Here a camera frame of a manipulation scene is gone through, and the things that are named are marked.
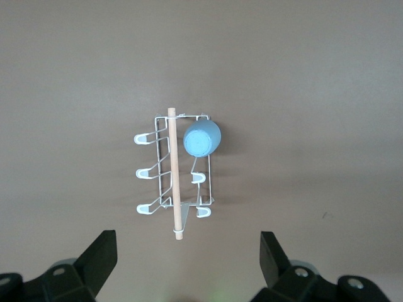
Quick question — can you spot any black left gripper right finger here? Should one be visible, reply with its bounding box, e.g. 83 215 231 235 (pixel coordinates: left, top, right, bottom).
247 231 392 302

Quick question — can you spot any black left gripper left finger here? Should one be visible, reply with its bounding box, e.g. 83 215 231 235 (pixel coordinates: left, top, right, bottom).
0 230 118 302

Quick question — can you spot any blue plastic cup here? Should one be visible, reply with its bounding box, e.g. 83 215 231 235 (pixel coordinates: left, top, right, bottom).
183 119 223 158

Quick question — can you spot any brown table cover sheet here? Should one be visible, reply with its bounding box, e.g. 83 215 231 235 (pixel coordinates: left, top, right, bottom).
0 0 403 302

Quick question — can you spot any white wire cup holder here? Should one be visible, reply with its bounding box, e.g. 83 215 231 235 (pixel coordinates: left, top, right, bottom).
133 107 215 242

